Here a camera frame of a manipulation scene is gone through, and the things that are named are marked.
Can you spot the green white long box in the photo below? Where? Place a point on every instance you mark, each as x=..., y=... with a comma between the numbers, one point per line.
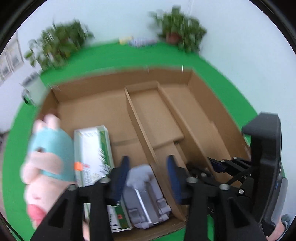
x=93, y=161

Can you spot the white phone stand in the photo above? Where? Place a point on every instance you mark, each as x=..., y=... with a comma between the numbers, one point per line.
x=144, y=200

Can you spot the framed certificates on wall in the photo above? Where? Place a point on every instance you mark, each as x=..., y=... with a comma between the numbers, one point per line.
x=11, y=58

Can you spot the white mug black handle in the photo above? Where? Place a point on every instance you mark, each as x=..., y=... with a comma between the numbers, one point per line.
x=34, y=90

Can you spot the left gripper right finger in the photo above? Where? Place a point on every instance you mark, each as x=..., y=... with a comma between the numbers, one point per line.
x=231, y=220

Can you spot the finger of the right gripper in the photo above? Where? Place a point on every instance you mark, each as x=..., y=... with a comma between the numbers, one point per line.
x=217, y=165
x=236, y=169

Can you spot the right potted plant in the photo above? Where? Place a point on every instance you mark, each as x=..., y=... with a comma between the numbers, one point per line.
x=178, y=29

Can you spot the large cardboard box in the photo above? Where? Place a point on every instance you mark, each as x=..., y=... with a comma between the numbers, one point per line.
x=100, y=99

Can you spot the colourful packet on table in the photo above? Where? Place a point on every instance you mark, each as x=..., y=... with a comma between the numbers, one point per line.
x=141, y=42

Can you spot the pink pig plush toy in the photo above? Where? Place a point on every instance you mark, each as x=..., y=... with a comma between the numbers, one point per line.
x=48, y=168

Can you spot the person's right hand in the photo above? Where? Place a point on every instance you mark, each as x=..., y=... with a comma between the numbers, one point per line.
x=278, y=232

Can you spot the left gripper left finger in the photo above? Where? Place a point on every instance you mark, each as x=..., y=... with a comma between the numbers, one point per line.
x=64, y=221

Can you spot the yellow item on table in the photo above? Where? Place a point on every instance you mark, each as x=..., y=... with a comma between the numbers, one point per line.
x=125, y=40

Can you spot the potted plant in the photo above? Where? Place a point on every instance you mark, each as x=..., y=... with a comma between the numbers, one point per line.
x=57, y=43
x=178, y=29

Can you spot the narrow cardboard tray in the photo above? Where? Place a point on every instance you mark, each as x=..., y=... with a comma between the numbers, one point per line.
x=169, y=121

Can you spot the left potted plant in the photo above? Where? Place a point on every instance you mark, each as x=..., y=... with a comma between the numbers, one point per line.
x=57, y=43

